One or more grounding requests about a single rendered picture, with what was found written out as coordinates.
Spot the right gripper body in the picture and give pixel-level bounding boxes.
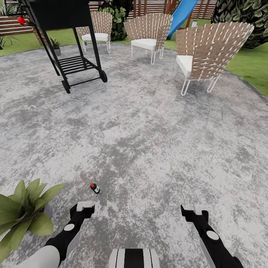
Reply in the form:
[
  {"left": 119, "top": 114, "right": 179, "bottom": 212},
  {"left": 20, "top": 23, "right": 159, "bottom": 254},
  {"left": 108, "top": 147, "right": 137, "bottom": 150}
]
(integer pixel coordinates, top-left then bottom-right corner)
[{"left": 185, "top": 210, "right": 208, "bottom": 227}]

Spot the insectifuge atomizer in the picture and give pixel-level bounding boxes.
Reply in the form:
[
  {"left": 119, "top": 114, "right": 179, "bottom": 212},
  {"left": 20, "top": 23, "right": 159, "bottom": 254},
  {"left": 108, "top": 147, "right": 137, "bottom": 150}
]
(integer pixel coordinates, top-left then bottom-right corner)
[{"left": 90, "top": 184, "right": 100, "bottom": 194}]

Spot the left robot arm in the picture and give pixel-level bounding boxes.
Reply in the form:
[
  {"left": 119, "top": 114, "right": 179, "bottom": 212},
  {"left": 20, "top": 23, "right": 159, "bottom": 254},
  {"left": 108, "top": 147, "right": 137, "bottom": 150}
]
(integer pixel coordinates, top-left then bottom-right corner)
[{"left": 13, "top": 201, "right": 95, "bottom": 268}]

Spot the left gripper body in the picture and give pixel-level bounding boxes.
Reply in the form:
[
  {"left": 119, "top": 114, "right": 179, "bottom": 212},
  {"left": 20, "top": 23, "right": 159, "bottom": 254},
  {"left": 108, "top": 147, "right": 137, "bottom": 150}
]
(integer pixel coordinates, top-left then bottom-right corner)
[{"left": 70, "top": 207, "right": 92, "bottom": 221}]

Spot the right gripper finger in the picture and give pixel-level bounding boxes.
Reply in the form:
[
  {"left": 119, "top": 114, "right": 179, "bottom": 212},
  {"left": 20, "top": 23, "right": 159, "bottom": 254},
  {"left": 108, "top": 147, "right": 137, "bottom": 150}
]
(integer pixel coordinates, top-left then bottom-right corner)
[{"left": 181, "top": 205, "right": 188, "bottom": 216}]

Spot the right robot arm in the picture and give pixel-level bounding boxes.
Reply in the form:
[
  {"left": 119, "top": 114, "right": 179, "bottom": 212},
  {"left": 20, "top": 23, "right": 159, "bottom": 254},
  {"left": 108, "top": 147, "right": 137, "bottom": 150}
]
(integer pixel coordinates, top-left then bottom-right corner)
[{"left": 181, "top": 204, "right": 244, "bottom": 268}]

